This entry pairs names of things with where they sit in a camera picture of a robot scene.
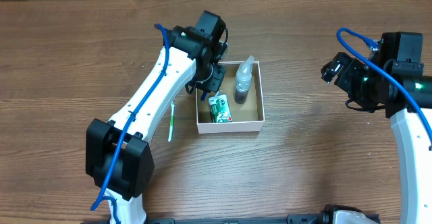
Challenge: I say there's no blue disposable razor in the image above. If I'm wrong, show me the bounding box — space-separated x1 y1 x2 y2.
200 91 208 102

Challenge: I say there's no green soap packet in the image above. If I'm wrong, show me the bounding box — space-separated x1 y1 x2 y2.
209 91 232 123

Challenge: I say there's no clear bottle with dark liquid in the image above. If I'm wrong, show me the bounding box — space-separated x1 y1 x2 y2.
234 55 254 104

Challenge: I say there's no green white toothbrush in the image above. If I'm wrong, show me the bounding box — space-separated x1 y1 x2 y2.
168 101 176 142

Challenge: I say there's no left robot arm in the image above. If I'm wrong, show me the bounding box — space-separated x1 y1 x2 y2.
85 11 228 223

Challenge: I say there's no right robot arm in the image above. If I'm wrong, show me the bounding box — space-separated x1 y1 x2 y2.
321 28 431 223

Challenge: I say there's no white cardboard box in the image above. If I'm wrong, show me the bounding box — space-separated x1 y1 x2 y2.
195 61 265 134

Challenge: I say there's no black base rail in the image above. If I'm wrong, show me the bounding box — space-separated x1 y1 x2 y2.
144 214 335 224

